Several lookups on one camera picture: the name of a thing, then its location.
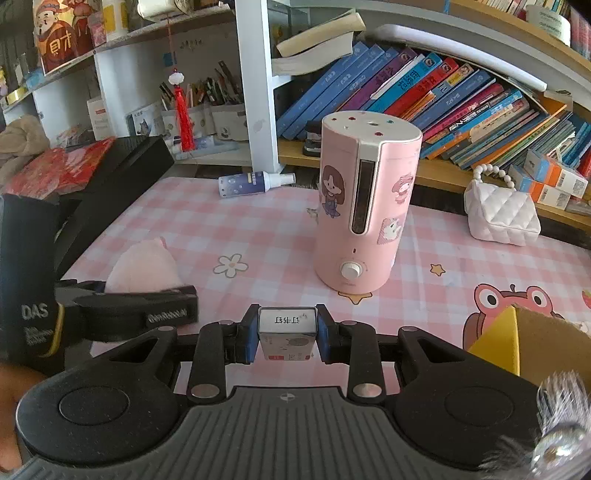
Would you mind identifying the white jar with yellow label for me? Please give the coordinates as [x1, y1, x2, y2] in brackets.
[102, 0, 129, 33]

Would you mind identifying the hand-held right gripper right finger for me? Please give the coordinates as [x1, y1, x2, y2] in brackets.
[315, 304, 476, 401]

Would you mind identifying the blue spray bottle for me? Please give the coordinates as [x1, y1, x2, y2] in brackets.
[218, 171, 296, 197]

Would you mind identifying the pink humidifier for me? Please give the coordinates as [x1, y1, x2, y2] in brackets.
[314, 110, 423, 294]

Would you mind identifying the black case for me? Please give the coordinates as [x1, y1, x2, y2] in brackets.
[55, 135, 175, 278]

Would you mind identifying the blue and white carton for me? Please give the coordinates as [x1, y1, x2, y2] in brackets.
[126, 104, 162, 137]

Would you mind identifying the white bookshelf frame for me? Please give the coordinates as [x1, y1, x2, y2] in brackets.
[0, 0, 591, 222]

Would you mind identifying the red tassel ornament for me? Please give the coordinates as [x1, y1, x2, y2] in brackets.
[168, 69, 197, 152]

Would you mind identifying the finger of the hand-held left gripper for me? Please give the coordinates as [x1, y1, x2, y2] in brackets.
[54, 278, 108, 301]
[69, 285, 200, 343]

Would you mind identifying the furry sleeve with silver bead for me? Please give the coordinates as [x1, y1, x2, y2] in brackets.
[480, 369, 591, 480]

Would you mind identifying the person's left forearm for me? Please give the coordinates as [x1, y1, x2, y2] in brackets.
[0, 362, 47, 468]

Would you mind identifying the pink plush pouch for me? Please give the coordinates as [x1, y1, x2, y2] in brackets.
[105, 235, 183, 294]

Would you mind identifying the yellow cardboard box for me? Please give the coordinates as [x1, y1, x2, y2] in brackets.
[468, 305, 591, 393]

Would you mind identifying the small staples box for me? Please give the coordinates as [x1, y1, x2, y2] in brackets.
[257, 306, 318, 363]

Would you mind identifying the black stapler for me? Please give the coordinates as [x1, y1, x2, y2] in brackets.
[302, 121, 324, 158]

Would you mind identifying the beige cloth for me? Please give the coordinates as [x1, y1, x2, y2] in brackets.
[0, 115, 49, 162]

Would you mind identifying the red paper packet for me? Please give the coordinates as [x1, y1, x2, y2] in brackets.
[2, 137, 116, 199]

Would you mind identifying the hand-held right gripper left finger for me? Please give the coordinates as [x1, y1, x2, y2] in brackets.
[92, 302, 260, 401]

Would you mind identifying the row of colourful books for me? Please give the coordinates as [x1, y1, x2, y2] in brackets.
[276, 41, 591, 171]

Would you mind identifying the orange and blue carton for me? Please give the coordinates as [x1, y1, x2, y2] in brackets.
[524, 148, 589, 188]
[508, 166, 573, 208]

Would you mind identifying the round tin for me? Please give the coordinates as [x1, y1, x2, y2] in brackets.
[526, 4, 573, 47]

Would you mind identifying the thick cream-paged book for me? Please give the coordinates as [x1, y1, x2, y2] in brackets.
[272, 11, 368, 77]

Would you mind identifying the red figure decoration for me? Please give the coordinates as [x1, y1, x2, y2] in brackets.
[32, 0, 95, 75]

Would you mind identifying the white quilted purse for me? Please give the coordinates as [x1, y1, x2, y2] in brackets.
[464, 165, 542, 246]

